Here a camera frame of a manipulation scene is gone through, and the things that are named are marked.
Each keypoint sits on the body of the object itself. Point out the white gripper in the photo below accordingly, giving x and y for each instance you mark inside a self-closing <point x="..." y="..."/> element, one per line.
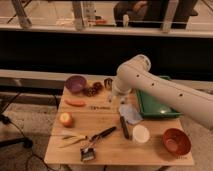
<point x="119" y="89"/>

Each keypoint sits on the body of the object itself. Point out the black eraser block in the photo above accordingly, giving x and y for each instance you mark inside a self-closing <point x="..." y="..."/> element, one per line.
<point x="124" y="127"/>

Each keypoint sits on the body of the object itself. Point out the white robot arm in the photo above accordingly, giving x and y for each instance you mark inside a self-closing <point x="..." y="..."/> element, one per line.
<point x="134" y="74"/>

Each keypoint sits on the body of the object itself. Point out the purple bowl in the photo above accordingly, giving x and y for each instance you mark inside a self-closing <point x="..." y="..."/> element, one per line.
<point x="75" y="83"/>

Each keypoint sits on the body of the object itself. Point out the red bowl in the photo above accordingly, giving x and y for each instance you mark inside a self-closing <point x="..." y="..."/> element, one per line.
<point x="176" y="142"/>

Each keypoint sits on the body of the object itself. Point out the blue grey cloth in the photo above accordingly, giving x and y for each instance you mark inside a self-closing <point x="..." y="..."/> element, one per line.
<point x="130" y="114"/>

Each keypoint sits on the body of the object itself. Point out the dark red grape bunch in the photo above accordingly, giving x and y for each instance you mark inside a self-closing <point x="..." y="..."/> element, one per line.
<point x="93" y="90"/>

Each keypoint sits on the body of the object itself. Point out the green plastic tray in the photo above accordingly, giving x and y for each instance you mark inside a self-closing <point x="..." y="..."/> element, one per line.
<point x="151" y="108"/>

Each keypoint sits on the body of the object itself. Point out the orange carrot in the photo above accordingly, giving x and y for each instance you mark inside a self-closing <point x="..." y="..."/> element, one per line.
<point x="75" y="103"/>

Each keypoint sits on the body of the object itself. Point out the white plastic cup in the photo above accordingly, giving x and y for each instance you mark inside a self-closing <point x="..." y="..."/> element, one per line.
<point x="140" y="134"/>

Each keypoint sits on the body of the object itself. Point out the red yellow apple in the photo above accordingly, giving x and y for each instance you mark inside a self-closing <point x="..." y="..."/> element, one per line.
<point x="66" y="119"/>

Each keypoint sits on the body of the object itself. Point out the yellow green banana peel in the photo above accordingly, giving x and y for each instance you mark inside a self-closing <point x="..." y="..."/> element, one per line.
<point x="70" y="138"/>

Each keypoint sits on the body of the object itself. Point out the seated person in background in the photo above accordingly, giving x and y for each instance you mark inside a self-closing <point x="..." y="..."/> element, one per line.
<point x="150" y="13"/>

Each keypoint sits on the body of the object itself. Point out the black tripod stand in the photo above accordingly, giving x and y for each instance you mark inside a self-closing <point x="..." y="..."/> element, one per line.
<point x="10" y="132"/>

